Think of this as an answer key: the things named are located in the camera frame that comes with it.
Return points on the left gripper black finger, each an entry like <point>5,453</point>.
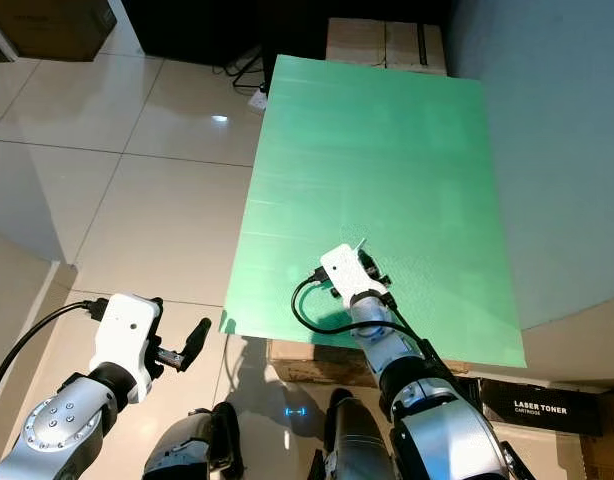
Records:
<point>199,340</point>

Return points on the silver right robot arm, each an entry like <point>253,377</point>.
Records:
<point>447,425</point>

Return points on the black left robot leg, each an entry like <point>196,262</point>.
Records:
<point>197,445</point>

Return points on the black robot leg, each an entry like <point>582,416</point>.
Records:
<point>197,445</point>
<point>352,440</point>

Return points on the light green corrugated sheet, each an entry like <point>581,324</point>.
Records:
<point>377,180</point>

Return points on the black right robot leg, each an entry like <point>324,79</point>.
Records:
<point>352,440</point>

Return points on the black laser toner box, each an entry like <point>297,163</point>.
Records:
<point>537,408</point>

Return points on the white power strip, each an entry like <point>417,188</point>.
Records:
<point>259,98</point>

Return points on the white cardboard carton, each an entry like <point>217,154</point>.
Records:
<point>417,47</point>
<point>355,42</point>

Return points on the black cabinet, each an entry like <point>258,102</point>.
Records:
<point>187,25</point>

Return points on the brown cardboard box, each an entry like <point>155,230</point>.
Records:
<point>62,25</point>

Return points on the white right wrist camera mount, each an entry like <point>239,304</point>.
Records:
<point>347,270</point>

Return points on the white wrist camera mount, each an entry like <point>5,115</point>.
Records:
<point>132,335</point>
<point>347,270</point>

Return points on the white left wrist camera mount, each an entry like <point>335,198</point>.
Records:
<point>132,335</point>

